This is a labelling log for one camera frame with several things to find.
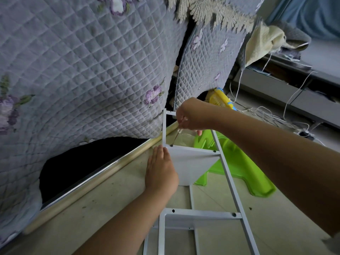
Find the person's right forearm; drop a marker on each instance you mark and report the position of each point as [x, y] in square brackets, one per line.
[281, 162]

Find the chrome metal base rail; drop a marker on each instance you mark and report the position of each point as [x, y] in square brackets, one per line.
[95, 180]

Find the person's left forearm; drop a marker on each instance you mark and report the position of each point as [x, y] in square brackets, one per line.
[122, 225]

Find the person's left hand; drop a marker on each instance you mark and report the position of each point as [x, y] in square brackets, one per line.
[162, 175]

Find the white power strip with plugs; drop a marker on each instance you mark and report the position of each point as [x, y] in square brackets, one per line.
[305, 134]

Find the blue cloth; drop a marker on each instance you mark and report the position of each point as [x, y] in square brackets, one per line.
[313, 16]

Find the grey marble TV cabinet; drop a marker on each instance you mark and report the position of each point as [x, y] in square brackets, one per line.
[303, 87]

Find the yellow plastic basket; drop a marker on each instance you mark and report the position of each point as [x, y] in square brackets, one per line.
[220, 97]

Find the person's right hand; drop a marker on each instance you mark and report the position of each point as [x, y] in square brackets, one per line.
[195, 115]

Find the white wooden board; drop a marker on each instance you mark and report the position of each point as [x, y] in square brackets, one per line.
[188, 162]
[180, 223]

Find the grey textured furniture cover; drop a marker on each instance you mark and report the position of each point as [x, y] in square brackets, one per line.
[79, 87]

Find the green plastic stool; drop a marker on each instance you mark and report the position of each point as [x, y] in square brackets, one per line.
[244, 167]

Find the white metal frame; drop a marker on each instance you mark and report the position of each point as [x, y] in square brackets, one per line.
[193, 209]
[202, 214]

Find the pile of pale cloth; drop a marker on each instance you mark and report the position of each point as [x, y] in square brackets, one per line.
[268, 42]

